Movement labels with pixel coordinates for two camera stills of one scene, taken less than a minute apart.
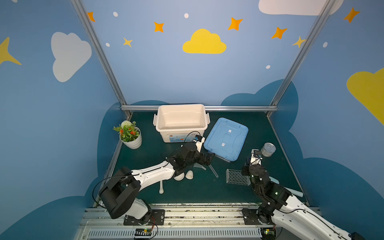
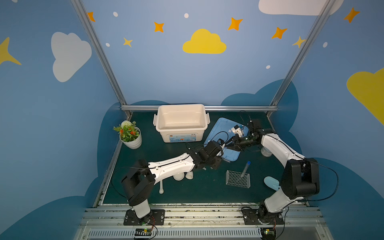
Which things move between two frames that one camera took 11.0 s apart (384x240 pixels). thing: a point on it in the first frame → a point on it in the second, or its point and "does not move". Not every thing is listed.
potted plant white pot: (129, 134) does not move
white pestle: (161, 190) does not move
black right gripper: (250, 165) → (235, 142)
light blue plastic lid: (226, 138) does not move
